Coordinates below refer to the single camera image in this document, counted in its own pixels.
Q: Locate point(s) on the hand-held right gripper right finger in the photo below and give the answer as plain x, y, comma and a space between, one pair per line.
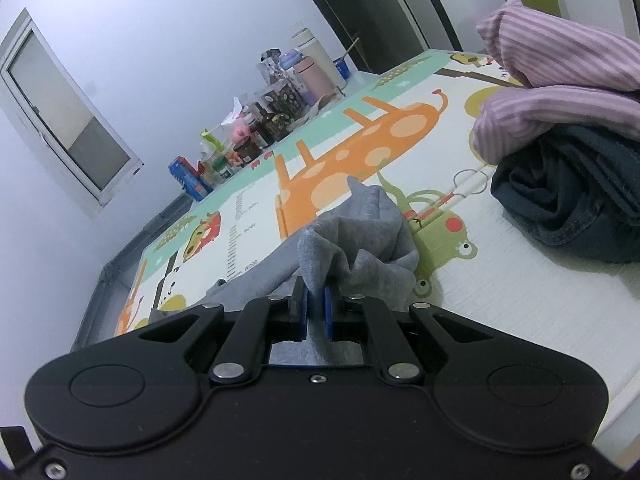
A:
330, 312

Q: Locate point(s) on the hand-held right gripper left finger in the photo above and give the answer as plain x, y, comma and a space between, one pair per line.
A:
300, 310

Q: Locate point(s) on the grey sweatshirt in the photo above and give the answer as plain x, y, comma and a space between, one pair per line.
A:
360, 225

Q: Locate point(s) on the green lidded jar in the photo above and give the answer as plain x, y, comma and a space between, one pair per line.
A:
222, 167

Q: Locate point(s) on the dark brown jar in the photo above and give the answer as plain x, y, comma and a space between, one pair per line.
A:
247, 150

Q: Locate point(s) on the printed foam play mat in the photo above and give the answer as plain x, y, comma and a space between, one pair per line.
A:
500, 285

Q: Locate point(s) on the clear glass jar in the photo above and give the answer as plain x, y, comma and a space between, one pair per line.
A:
210, 162

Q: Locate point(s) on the pink pig toy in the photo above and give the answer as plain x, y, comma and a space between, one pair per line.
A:
241, 130

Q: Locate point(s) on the grey playpen fence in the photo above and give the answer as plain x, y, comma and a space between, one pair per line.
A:
115, 270

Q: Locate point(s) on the green white tube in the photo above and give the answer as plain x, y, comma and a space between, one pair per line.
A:
209, 137

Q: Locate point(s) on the patterned gift bag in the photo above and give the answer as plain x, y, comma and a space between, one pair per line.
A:
282, 97

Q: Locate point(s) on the pink thermos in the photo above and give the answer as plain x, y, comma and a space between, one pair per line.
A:
312, 80

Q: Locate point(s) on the purple bottle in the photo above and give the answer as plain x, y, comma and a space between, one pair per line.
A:
291, 65

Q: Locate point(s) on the blue cup with stick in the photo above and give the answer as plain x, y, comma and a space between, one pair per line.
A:
342, 67

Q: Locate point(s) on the dark jeans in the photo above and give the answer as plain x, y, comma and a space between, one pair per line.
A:
565, 200

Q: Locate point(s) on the white thermos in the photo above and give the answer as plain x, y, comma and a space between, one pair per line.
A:
320, 50

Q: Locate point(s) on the window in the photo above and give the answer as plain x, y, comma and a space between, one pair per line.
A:
65, 110

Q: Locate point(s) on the dark door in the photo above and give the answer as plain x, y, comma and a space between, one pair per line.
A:
380, 0

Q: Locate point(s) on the purple striped garment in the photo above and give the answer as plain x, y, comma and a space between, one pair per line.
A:
575, 60

